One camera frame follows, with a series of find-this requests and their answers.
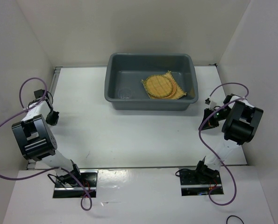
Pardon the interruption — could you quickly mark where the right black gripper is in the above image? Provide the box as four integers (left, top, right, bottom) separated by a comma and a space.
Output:
198, 107, 231, 131

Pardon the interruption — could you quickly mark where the rectangular woven bamboo mat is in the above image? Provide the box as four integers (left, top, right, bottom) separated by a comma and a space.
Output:
141, 71, 187, 100

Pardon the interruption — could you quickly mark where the round orange woven tray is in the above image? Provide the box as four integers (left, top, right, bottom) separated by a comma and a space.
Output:
166, 79, 177, 98

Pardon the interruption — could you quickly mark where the round bamboo tray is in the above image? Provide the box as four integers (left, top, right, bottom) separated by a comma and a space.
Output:
143, 75, 174, 98

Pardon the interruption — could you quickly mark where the clear plastic cup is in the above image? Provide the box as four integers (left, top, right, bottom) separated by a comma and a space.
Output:
117, 88, 133, 100

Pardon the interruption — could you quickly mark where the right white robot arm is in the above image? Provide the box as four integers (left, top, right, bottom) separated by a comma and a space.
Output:
194, 94, 264, 184

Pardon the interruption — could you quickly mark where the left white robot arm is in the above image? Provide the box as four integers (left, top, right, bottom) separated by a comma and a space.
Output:
12, 89, 82, 187

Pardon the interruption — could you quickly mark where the grey plastic bin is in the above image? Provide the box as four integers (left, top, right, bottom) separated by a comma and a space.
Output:
104, 53, 199, 111

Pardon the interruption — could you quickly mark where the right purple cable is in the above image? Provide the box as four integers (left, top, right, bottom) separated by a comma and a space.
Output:
198, 82, 249, 206

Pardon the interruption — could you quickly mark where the purple cable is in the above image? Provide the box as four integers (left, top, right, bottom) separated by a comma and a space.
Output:
198, 82, 249, 206
0, 77, 97, 211

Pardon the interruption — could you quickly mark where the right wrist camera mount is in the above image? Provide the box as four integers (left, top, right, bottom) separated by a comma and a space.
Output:
205, 97, 218, 110

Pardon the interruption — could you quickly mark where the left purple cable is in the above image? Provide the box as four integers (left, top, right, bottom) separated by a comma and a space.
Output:
0, 77, 97, 211

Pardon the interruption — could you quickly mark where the aluminium table rail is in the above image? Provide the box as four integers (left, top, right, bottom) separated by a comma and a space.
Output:
23, 67, 62, 167

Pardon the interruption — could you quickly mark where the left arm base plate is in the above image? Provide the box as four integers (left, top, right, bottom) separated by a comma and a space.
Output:
48, 169, 98, 199

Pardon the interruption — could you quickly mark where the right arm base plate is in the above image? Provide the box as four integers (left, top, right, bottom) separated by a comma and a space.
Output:
175, 168, 224, 196

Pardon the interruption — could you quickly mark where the black cable loop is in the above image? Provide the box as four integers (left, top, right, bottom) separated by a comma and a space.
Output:
227, 215, 245, 224

